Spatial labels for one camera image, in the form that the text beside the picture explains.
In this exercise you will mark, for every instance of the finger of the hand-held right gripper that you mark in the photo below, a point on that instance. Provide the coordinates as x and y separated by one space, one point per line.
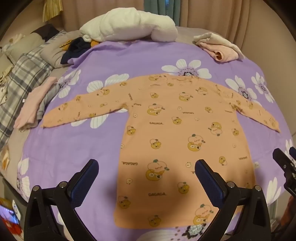
293 152
283 161

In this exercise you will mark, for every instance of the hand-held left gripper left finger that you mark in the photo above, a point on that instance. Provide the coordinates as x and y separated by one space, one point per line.
85 178

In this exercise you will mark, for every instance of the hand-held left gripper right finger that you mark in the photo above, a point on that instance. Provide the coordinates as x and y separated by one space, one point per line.
208 183

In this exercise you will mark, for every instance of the orange printed long-sleeve shirt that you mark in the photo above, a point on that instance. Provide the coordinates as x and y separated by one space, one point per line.
161 129

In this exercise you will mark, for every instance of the navy clothes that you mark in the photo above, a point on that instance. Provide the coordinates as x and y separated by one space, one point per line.
76 47

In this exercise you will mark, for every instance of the orange printed cloth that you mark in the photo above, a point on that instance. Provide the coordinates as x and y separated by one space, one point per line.
4 157

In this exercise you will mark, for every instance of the smartphone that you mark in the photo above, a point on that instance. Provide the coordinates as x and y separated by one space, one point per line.
9 213

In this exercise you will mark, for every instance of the grey folded garment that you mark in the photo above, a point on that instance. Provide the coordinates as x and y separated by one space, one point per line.
49 97

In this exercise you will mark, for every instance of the pink folded garment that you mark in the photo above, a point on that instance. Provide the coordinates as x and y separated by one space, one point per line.
32 104

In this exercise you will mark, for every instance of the pink rolled garment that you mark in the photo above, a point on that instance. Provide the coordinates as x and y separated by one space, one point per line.
226 54

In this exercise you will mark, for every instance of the white printed cloth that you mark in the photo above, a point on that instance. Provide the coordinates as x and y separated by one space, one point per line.
4 88

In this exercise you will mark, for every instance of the grey plaid blanket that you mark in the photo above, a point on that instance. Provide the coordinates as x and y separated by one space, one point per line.
25 69

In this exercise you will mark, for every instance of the grey pillow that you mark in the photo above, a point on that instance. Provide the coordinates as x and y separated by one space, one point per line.
50 52

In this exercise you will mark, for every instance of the purple floral bedsheet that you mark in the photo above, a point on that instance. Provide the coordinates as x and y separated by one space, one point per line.
138 58

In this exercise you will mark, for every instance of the small orange cloth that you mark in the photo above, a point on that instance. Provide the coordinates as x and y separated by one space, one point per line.
93 43

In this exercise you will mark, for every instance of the golden stick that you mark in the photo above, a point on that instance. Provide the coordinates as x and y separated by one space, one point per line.
65 44

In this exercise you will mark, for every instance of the beige folded cloth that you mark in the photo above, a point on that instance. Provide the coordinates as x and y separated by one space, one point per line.
215 38

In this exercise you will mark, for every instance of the beige pillow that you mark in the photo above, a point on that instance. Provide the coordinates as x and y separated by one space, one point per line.
20 45

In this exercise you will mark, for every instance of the dark brown cushion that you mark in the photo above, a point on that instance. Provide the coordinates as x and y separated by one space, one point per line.
48 31

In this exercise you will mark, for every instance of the white fluffy blanket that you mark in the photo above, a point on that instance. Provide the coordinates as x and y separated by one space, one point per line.
129 23

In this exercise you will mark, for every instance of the beige curtain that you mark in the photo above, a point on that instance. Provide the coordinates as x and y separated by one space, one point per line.
208 14

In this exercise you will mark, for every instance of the teal curtain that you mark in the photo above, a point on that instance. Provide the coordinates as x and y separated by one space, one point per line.
152 7

